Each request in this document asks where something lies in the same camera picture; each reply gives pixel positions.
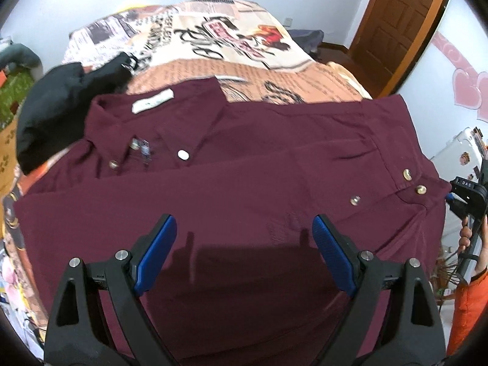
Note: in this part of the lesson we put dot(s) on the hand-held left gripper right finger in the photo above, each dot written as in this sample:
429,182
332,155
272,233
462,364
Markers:
331,247

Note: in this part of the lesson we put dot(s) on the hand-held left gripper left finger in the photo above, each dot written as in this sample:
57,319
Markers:
160,244

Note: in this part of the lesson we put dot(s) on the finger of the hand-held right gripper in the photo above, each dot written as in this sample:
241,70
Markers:
450,200

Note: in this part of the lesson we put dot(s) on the maroon button shirt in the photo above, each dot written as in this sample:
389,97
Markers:
244,167

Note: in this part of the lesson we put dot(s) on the black garment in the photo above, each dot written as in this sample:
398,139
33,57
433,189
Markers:
57,103

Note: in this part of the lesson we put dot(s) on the person's right hand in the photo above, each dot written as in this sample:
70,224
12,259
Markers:
463,238

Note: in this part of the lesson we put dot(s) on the white suitcase with stickers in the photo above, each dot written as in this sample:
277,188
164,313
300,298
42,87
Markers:
453,152

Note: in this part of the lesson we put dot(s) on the brown dried plant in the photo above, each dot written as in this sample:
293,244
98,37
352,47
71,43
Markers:
444,274

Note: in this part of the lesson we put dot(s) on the wooden door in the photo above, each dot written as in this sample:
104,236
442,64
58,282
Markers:
396,26

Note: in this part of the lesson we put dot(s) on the grey backpack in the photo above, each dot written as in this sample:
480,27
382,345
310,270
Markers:
307,42

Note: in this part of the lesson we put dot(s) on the printed bedsheet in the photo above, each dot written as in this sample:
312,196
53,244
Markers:
228,45

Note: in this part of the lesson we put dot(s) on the green patterned cloth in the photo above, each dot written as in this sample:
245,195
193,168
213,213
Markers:
15,91

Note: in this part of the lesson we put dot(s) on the grey pillow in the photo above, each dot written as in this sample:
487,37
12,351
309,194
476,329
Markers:
19,55

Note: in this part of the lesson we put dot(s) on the pink heart wall decals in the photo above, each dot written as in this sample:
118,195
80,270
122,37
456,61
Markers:
467,87

